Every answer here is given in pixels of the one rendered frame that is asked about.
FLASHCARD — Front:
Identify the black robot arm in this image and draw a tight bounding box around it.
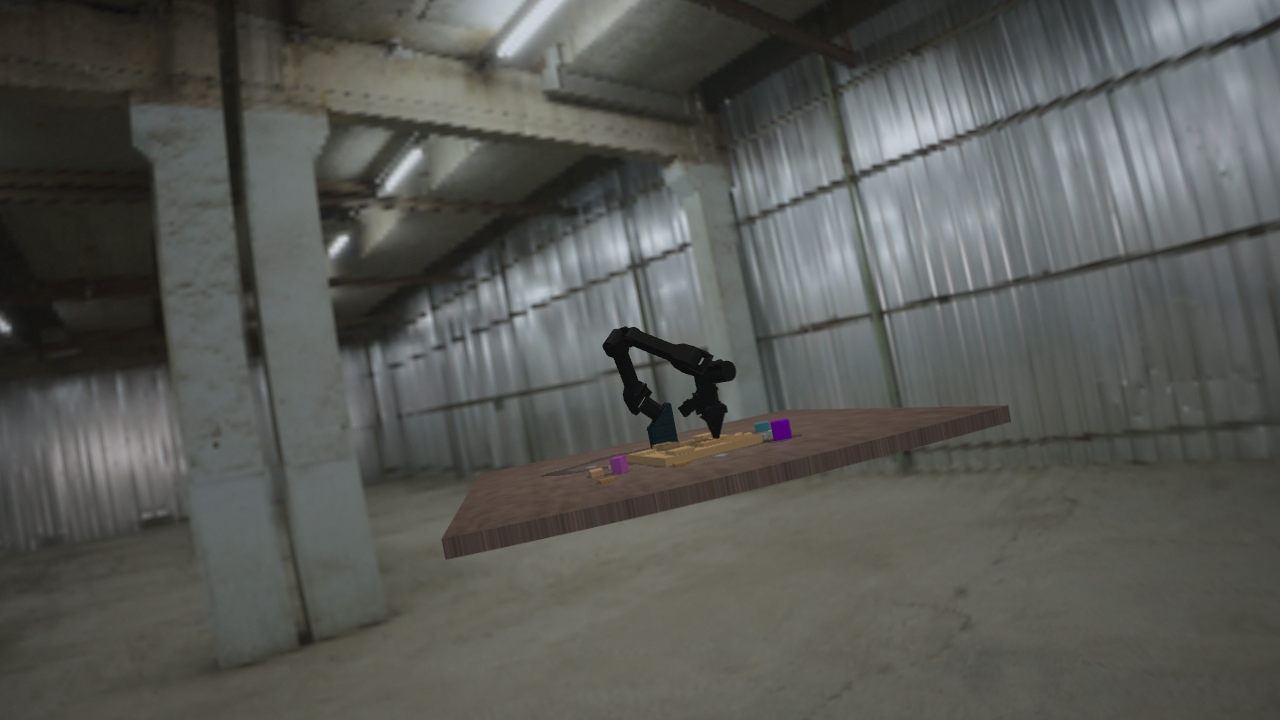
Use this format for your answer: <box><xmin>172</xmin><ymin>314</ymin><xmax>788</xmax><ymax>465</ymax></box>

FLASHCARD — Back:
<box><xmin>603</xmin><ymin>325</ymin><xmax>736</xmax><ymax>421</ymax></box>

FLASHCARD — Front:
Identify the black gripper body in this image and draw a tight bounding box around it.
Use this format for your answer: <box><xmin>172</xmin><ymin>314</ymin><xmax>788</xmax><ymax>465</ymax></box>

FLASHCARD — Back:
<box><xmin>696</xmin><ymin>384</ymin><xmax>728</xmax><ymax>416</ymax></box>

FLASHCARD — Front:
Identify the tan puzzle board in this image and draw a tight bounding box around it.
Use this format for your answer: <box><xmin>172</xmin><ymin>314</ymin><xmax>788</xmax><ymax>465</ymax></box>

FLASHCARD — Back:
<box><xmin>627</xmin><ymin>433</ymin><xmax>764</xmax><ymax>466</ymax></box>

